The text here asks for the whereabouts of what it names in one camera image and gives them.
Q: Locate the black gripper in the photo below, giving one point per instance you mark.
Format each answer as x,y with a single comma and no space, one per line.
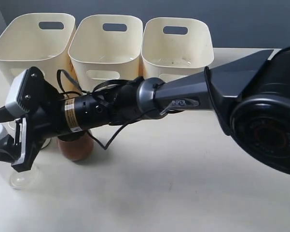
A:
41,121

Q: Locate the white paper cup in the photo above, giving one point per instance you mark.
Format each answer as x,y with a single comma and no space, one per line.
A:
44,142

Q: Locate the clear plastic bottle white cap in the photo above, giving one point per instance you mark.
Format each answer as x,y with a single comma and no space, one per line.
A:
14,179

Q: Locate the brown wooden cup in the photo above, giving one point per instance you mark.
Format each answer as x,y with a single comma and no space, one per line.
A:
76,149

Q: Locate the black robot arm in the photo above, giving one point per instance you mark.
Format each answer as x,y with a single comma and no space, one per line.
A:
250,97

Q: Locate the left cream plastic bin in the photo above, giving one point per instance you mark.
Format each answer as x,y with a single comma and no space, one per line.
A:
37,39

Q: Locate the cream plastic bin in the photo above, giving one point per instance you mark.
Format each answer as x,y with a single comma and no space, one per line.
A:
37,39
175,47
106,47

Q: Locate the middle cream plastic bin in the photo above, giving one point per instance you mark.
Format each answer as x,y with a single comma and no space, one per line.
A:
106,47

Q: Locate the right cream plastic bin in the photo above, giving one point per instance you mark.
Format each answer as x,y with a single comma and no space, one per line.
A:
175,47

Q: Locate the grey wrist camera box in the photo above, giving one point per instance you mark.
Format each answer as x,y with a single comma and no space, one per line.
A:
12,103

